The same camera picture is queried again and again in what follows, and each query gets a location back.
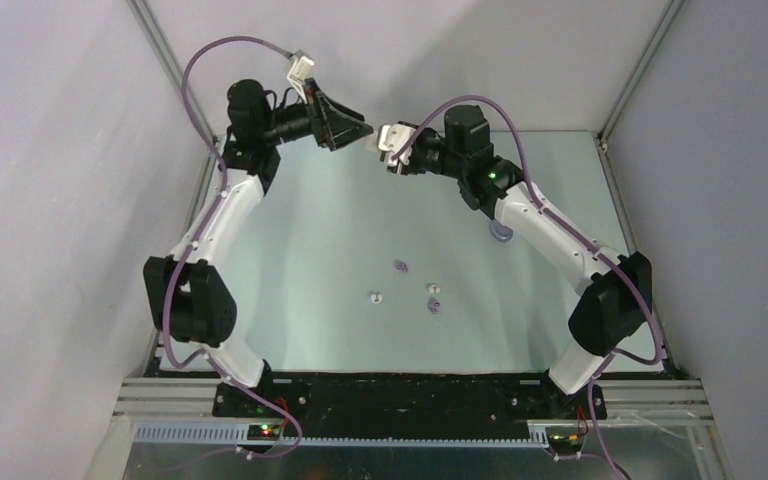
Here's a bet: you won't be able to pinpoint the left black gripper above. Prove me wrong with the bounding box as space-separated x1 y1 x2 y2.
260 79 371 152

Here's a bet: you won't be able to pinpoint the blue round disc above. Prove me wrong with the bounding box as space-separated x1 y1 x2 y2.
489 220 514 243

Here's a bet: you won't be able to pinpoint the white earbud charging case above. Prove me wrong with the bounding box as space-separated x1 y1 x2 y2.
368 131 389 152

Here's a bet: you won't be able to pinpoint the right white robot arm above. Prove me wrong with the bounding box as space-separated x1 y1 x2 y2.
376 104 660 418

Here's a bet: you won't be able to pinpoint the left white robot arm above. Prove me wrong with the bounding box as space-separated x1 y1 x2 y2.
143 78 373 417

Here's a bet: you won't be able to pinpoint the purple ear tips upper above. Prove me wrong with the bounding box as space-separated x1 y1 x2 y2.
394 260 409 273

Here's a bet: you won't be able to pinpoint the purple ear tips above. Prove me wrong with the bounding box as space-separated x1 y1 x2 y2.
427 299 440 314
394 260 409 273

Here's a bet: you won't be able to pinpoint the purple ear tips lower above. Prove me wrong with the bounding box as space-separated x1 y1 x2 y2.
427 299 440 314

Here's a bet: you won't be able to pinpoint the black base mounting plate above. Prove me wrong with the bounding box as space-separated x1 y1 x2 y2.
211 372 607 441

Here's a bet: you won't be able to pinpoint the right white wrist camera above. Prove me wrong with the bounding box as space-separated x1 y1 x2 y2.
379 122 417 169

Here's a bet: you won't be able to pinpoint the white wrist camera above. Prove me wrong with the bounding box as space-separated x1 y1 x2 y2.
286 50 315 102
379 122 417 169

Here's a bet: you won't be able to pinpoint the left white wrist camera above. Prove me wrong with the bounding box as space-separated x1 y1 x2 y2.
286 50 315 102

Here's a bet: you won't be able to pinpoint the left corner aluminium post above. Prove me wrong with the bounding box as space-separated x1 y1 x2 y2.
125 0 221 155

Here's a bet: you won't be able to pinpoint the corner aluminium post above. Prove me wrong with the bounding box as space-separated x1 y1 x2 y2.
595 0 687 153
125 0 221 155

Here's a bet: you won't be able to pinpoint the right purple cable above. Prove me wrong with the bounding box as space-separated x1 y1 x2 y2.
390 95 667 480

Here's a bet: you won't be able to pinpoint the right corner aluminium post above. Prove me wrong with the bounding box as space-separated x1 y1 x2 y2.
595 0 687 153

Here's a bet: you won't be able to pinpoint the aluminium frame rail front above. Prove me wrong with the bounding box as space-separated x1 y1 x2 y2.
113 377 713 449

